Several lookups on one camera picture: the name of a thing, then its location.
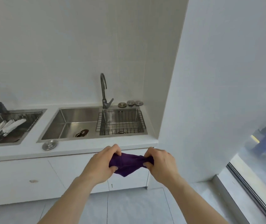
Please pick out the person's left hand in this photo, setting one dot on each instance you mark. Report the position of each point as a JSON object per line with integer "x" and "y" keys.
{"x": 96, "y": 164}

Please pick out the person's right hand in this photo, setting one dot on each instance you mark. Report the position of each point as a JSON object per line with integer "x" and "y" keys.
{"x": 163, "y": 164}

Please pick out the person's left thumb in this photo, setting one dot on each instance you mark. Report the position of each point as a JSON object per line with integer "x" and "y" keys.
{"x": 113, "y": 169}

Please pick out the person's right thumb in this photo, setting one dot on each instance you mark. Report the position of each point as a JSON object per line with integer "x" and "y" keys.
{"x": 148, "y": 164}

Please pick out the purple cloth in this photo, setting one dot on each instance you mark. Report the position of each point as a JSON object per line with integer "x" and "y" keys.
{"x": 129, "y": 163}

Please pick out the person's right forearm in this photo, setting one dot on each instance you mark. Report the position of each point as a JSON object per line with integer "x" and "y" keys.
{"x": 191, "y": 200}

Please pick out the person's left forearm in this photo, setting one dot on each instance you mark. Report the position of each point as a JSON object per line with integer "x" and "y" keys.
{"x": 70, "y": 200}

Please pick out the dark drain strainer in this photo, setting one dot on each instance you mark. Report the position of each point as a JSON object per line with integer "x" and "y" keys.
{"x": 82, "y": 133}

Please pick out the round metal sink strainer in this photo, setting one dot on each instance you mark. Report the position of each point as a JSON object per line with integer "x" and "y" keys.
{"x": 49, "y": 145}

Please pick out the grey gooseneck faucet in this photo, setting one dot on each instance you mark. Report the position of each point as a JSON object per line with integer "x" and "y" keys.
{"x": 104, "y": 95}

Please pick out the white base cabinet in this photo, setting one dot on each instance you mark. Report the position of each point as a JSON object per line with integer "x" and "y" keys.
{"x": 18, "y": 181}

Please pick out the dark stainless steel sink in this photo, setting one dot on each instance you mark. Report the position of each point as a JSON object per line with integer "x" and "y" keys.
{"x": 27, "y": 124}

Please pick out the white dishes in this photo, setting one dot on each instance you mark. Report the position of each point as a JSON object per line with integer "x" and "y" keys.
{"x": 10, "y": 125}

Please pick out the glass window with dark frame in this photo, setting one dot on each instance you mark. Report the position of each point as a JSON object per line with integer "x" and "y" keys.
{"x": 261, "y": 165}

